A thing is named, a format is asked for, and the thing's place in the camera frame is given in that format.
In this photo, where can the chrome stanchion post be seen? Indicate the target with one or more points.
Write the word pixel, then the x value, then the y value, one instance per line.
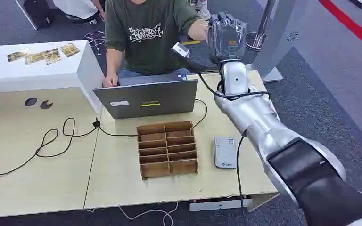
pixel 263 21

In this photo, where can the grey laptop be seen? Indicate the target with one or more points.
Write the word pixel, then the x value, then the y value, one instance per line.
pixel 146 99

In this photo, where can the grey kiosk stand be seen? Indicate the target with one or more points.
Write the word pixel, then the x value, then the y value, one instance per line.
pixel 281 34

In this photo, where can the printed card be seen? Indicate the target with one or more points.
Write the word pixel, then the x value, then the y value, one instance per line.
pixel 17 55
pixel 69 50
pixel 35 58
pixel 52 56

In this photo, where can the person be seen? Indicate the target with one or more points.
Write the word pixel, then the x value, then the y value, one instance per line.
pixel 146 46
pixel 74 7

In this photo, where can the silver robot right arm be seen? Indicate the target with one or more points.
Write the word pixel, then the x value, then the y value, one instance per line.
pixel 256 115

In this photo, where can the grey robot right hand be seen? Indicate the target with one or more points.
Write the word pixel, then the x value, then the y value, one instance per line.
pixel 226 37

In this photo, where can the black bag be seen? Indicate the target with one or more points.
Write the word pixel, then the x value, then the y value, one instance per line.
pixel 39 12

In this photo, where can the person's right hand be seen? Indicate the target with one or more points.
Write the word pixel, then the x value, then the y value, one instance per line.
pixel 110 81

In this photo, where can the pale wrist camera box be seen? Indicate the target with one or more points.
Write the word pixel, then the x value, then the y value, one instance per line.
pixel 180 49

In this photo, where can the white card reader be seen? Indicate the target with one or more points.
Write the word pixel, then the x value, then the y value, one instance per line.
pixel 224 153

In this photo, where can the wooden card box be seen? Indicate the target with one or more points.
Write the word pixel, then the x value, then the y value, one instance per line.
pixel 167 149

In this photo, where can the metal desk bracket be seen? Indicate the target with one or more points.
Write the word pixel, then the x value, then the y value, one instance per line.
pixel 218 205

